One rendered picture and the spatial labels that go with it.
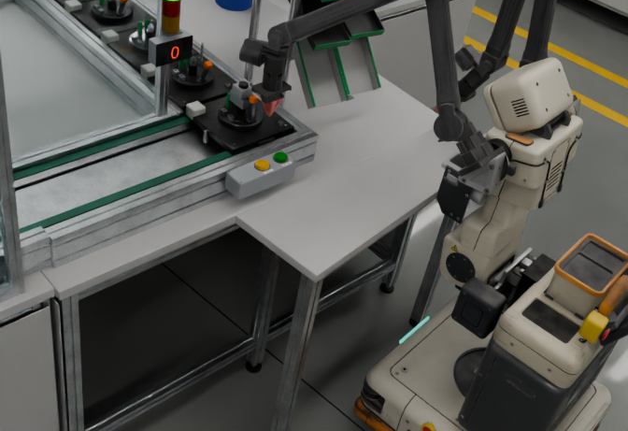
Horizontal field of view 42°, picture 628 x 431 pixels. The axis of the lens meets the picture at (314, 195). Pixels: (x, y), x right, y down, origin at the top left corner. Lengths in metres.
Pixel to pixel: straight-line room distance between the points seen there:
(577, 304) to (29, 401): 1.52
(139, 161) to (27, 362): 0.63
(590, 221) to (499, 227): 1.81
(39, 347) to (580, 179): 3.06
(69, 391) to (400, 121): 1.39
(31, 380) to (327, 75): 1.27
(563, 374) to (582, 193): 2.16
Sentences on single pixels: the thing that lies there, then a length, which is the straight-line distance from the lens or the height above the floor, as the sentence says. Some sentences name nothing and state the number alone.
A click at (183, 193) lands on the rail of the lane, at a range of 2.27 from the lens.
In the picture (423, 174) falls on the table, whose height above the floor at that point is 0.86.
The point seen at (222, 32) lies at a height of 0.86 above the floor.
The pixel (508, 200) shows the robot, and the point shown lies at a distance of 2.37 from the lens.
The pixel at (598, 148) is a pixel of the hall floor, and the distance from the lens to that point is 4.80.
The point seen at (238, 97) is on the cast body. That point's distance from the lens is 2.45.
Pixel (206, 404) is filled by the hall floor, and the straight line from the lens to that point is 2.94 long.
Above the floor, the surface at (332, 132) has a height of 0.86.
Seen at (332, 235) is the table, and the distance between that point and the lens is 2.31.
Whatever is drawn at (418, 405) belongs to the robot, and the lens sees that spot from 2.72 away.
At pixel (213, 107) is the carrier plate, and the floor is 0.97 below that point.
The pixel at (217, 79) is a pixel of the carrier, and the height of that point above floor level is 0.97.
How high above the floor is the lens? 2.38
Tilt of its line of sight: 39 degrees down
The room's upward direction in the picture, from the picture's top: 11 degrees clockwise
